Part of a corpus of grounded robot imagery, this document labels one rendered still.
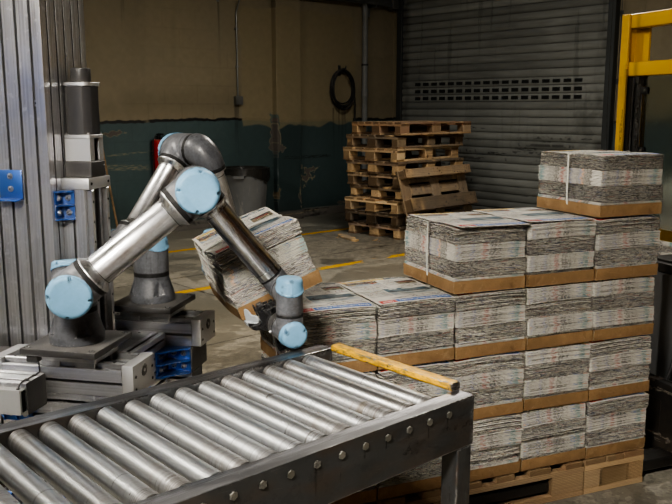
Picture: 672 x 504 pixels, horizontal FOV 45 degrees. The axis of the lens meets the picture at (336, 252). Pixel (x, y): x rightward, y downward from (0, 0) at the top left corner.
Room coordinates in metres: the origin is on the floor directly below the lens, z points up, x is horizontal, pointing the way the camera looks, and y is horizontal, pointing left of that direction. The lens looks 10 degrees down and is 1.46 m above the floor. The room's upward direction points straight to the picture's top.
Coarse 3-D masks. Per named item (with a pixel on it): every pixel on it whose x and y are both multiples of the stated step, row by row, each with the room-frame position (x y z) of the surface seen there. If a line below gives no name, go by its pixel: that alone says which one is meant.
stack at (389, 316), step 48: (336, 288) 2.79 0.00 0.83; (384, 288) 2.80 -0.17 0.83; (432, 288) 2.79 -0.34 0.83; (528, 288) 2.80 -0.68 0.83; (576, 288) 2.86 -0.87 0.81; (336, 336) 2.50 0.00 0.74; (384, 336) 2.58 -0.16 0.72; (432, 336) 2.64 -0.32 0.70; (480, 336) 2.71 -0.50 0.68; (528, 336) 2.79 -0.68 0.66; (480, 384) 2.71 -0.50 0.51; (528, 384) 2.79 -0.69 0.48; (576, 384) 2.87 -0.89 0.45; (480, 432) 2.71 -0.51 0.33; (528, 432) 2.79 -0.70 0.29; (576, 432) 2.87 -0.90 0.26; (480, 480) 2.97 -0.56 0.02; (528, 480) 2.79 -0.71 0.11; (576, 480) 2.88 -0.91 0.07
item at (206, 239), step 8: (264, 208) 2.81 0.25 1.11; (240, 216) 2.81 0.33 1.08; (248, 216) 2.78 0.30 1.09; (256, 216) 2.75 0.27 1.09; (264, 216) 2.73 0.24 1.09; (272, 216) 2.70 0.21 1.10; (248, 224) 2.70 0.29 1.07; (208, 232) 2.74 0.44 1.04; (216, 232) 2.71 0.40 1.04; (200, 240) 2.69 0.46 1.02; (208, 240) 2.67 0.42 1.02; (216, 240) 2.65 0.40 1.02; (200, 248) 2.66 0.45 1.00; (200, 256) 2.74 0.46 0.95; (208, 264) 2.62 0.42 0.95; (208, 272) 2.70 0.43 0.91; (208, 280) 2.75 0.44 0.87; (216, 288) 2.65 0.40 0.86
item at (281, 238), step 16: (272, 224) 2.56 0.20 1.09; (288, 224) 2.51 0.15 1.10; (272, 240) 2.49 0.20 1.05; (288, 240) 2.51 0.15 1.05; (224, 256) 2.43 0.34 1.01; (272, 256) 2.49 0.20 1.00; (288, 256) 2.50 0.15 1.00; (304, 256) 2.52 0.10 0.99; (224, 272) 2.43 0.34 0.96; (240, 272) 2.45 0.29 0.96; (288, 272) 2.50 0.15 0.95; (304, 272) 2.51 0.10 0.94; (224, 288) 2.48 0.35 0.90; (240, 288) 2.44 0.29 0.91; (256, 288) 2.46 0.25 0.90; (240, 304) 2.44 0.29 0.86
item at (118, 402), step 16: (288, 352) 2.13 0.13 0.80; (304, 352) 2.13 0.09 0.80; (320, 352) 2.14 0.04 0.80; (224, 368) 1.99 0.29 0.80; (240, 368) 1.99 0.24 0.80; (256, 368) 2.00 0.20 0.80; (160, 384) 1.87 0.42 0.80; (176, 384) 1.87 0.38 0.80; (192, 384) 1.87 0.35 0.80; (96, 400) 1.76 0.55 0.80; (112, 400) 1.76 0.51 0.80; (128, 400) 1.76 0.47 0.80; (144, 400) 1.79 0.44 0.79; (32, 416) 1.66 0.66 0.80; (48, 416) 1.66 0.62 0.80; (64, 416) 1.66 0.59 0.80; (0, 432) 1.57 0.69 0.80; (32, 432) 1.61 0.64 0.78
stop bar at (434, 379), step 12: (336, 348) 2.12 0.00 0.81; (348, 348) 2.10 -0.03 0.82; (360, 360) 2.05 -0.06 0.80; (372, 360) 2.02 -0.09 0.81; (384, 360) 1.99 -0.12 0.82; (396, 372) 1.95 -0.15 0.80; (408, 372) 1.92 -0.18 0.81; (420, 372) 1.90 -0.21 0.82; (432, 384) 1.86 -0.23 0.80; (444, 384) 1.83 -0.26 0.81; (456, 384) 1.82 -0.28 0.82
